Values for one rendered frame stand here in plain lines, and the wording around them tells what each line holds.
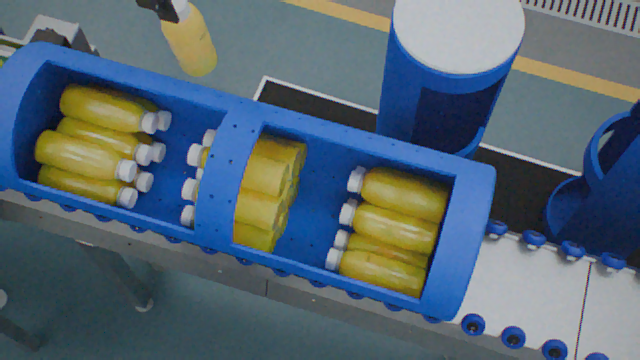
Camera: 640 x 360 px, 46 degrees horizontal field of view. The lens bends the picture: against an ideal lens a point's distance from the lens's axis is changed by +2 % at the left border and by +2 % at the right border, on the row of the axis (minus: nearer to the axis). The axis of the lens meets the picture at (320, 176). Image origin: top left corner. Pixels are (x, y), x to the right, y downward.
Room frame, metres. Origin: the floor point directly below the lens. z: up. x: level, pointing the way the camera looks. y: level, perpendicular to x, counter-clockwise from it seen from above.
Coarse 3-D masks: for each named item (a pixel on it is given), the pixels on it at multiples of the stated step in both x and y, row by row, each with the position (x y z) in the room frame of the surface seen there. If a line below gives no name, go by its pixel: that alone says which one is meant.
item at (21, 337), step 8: (0, 320) 0.52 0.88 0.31; (8, 320) 0.53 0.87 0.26; (0, 328) 0.50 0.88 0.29; (8, 328) 0.51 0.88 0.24; (16, 328) 0.52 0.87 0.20; (8, 336) 0.50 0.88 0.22; (16, 336) 0.51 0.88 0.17; (24, 336) 0.52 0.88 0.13; (32, 336) 0.53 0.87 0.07; (16, 344) 0.51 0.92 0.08; (24, 344) 0.50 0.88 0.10; (32, 344) 0.51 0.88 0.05
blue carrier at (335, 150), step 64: (64, 64) 0.74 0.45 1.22; (0, 128) 0.62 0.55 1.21; (192, 128) 0.73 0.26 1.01; (256, 128) 0.61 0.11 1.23; (320, 128) 0.62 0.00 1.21; (64, 192) 0.54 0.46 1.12; (320, 192) 0.60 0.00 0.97; (256, 256) 0.42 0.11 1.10; (320, 256) 0.46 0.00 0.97; (448, 256) 0.38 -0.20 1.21; (448, 320) 0.31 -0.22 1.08
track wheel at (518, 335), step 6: (504, 330) 0.32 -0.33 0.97; (510, 330) 0.32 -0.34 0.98; (516, 330) 0.32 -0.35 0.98; (522, 330) 0.32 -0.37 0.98; (504, 336) 0.31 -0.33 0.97; (510, 336) 0.31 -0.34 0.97; (516, 336) 0.31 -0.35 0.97; (522, 336) 0.31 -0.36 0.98; (504, 342) 0.30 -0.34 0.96; (510, 342) 0.30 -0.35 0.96; (516, 342) 0.30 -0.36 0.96; (522, 342) 0.30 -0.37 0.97; (516, 348) 0.29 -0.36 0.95
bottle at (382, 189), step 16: (368, 176) 0.57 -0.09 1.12; (384, 176) 0.56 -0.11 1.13; (400, 176) 0.57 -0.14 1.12; (368, 192) 0.54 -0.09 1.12; (384, 192) 0.53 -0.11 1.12; (400, 192) 0.53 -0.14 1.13; (416, 192) 0.53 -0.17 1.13; (432, 192) 0.53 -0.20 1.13; (448, 192) 0.53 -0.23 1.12; (400, 208) 0.51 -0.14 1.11; (416, 208) 0.50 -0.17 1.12; (432, 208) 0.50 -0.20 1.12
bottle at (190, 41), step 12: (192, 12) 0.70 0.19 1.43; (168, 24) 0.68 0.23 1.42; (180, 24) 0.68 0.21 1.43; (192, 24) 0.68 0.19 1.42; (204, 24) 0.70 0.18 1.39; (168, 36) 0.67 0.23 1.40; (180, 36) 0.67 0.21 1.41; (192, 36) 0.67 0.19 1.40; (204, 36) 0.69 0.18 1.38; (180, 48) 0.67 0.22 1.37; (192, 48) 0.67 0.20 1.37; (204, 48) 0.68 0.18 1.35; (180, 60) 0.68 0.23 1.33; (192, 60) 0.67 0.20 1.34; (204, 60) 0.68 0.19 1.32; (216, 60) 0.70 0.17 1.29; (192, 72) 0.68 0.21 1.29; (204, 72) 0.68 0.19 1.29
